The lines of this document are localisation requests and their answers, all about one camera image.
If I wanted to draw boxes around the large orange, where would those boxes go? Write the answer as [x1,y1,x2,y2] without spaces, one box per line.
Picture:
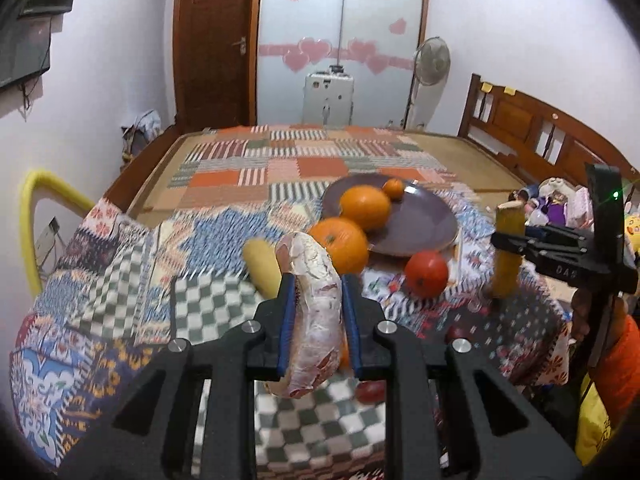
[307,216,371,276]
[339,185,392,233]

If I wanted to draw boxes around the patchwork blanket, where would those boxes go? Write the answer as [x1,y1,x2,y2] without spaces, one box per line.
[10,125,573,480]

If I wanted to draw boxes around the silver suitcase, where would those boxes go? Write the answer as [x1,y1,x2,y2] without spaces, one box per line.
[302,65,356,126]

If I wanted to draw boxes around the orange and yellow garment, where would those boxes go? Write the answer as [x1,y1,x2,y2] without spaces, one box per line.
[575,300,640,466]

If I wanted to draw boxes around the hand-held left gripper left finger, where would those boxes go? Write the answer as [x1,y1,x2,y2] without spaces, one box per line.
[59,272,301,480]

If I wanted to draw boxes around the straw bed mat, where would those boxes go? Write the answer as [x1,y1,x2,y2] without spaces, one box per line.
[127,130,526,216]

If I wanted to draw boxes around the pile of clothes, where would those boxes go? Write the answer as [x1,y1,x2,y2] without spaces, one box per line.
[120,109,163,166]

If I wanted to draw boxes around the small black monitor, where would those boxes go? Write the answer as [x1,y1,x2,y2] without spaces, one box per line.
[0,14,53,92]

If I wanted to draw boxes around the standing fan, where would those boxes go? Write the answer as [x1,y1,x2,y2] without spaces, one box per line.
[402,36,451,131]

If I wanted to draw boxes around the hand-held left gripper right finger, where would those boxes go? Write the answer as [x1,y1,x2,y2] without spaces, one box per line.
[340,274,585,480]

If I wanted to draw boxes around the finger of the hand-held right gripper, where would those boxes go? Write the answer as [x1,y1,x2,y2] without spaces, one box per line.
[490,230,598,261]
[524,224,596,243]

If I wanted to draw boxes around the pile of toys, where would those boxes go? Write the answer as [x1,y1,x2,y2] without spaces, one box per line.
[510,176,640,261]

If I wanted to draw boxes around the black cable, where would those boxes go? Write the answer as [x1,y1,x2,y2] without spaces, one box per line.
[17,77,35,122]

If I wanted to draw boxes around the red tomato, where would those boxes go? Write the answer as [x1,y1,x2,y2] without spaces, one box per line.
[404,251,450,299]

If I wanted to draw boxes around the yellow hoop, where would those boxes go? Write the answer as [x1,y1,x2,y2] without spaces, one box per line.
[19,169,96,298]

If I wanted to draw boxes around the frosted sliding wardrobe doors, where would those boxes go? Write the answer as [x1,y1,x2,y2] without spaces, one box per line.
[255,0,431,131]

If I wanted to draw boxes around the yellow corn cob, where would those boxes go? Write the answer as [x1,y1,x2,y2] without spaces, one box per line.
[487,201,526,300]
[242,238,283,300]

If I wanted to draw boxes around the brown wooden door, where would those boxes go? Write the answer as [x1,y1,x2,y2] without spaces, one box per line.
[172,0,263,133]

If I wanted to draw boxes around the purple plate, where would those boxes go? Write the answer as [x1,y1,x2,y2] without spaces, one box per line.
[321,173,460,258]

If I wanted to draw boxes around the raw meat piece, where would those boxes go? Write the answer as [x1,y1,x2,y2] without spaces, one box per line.
[265,231,349,400]

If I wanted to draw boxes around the person's right hand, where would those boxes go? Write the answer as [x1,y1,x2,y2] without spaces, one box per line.
[571,290,592,345]

